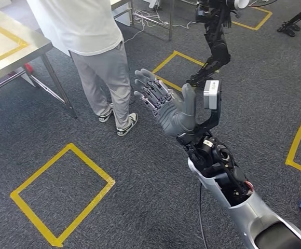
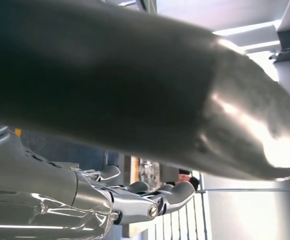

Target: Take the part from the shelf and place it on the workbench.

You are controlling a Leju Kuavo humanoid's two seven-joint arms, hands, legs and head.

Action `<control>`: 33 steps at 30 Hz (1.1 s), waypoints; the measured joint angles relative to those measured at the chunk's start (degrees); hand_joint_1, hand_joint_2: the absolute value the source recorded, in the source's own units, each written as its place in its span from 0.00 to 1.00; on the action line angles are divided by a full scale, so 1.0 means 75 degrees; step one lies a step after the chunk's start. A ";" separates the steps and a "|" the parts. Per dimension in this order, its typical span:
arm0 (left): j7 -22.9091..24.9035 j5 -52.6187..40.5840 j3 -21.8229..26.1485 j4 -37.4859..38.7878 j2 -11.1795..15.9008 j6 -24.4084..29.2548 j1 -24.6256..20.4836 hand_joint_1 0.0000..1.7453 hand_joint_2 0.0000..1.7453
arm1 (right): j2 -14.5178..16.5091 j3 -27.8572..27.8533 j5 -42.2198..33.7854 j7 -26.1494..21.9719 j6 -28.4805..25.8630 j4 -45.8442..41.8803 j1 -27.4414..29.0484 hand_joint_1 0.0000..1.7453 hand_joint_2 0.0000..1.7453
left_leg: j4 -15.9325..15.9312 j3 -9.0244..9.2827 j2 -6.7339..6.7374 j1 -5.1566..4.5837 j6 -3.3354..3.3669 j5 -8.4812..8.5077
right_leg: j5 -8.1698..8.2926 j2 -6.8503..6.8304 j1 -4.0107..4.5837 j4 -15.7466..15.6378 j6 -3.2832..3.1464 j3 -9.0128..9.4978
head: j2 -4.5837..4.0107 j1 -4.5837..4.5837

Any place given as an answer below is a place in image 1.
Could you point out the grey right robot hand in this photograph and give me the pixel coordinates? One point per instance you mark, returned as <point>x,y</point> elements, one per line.
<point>174,117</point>

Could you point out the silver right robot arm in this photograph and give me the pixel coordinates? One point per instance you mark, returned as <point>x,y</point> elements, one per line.
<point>252,213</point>

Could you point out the steel workbench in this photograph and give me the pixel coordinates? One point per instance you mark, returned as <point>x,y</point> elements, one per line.
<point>23,48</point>

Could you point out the white cabinet panel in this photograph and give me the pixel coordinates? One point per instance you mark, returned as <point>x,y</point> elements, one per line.
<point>122,13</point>

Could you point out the yellow floor tape square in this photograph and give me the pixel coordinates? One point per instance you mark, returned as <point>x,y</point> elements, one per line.
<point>88,199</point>

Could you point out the person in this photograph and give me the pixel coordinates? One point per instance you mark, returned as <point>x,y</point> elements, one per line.
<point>88,27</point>

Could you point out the small red object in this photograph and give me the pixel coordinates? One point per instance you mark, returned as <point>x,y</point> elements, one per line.
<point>28,68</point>

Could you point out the yellow tape square on steel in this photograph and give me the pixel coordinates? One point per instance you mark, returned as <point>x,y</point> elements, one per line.
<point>20,44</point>

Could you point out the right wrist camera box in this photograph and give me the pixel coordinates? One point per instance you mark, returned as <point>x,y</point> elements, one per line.
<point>211,94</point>

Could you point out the metal frame table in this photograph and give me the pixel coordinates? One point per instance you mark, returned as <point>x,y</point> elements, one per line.
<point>170,20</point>

